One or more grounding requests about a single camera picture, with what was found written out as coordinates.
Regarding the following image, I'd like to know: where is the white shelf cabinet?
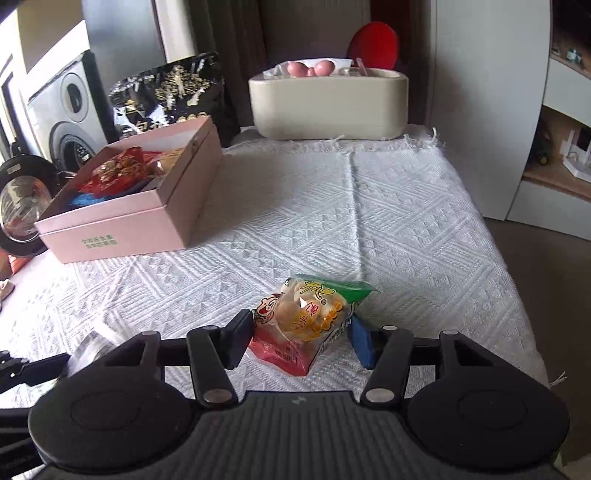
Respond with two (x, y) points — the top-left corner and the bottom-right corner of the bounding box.
(431, 0), (591, 241)

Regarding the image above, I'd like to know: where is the pink plastic toy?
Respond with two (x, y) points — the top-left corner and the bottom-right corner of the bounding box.
(286, 59), (334, 78)

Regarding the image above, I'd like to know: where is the orange object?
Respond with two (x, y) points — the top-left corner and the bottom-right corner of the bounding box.
(0, 253), (31, 278)

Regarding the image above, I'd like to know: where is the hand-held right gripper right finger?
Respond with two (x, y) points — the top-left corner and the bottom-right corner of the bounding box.
(346, 314), (490, 409)

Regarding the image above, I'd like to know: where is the black snack bag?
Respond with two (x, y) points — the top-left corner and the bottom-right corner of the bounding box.
(107, 52), (241, 148)

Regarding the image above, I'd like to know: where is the red green rice cracker packet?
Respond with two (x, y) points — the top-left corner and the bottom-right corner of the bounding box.
(247, 273), (380, 377)

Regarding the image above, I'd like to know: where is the white woven tablecloth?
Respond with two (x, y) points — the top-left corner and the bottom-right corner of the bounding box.
(0, 124), (552, 407)

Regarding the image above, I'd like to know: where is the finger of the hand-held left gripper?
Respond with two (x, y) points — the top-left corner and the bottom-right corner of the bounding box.
(0, 351), (70, 393)

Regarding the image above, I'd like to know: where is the round washing machine door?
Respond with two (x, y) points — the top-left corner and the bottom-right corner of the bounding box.
(0, 154), (61, 257)

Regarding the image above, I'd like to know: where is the red snack packet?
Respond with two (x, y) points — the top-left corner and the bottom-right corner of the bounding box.
(78, 147), (145, 195)

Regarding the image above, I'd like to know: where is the cream oval container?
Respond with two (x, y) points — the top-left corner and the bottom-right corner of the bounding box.
(248, 65), (411, 140)

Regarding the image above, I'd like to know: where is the white router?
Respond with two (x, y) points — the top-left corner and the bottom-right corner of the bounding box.
(561, 129), (591, 178)

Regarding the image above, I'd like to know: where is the pink cardboard box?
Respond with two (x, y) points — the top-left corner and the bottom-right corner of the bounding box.
(33, 115), (225, 264)

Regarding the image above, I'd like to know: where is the blue snack packet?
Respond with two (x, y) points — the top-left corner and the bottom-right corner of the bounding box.
(68, 191), (118, 209)

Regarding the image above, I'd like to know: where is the white tissue paper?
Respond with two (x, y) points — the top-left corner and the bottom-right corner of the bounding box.
(268, 59), (357, 77)

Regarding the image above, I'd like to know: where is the grey curtain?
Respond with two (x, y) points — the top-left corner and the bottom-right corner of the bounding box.
(203, 0), (269, 130)

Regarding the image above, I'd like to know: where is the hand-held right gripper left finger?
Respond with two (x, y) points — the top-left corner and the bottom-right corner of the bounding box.
(104, 309), (256, 409)

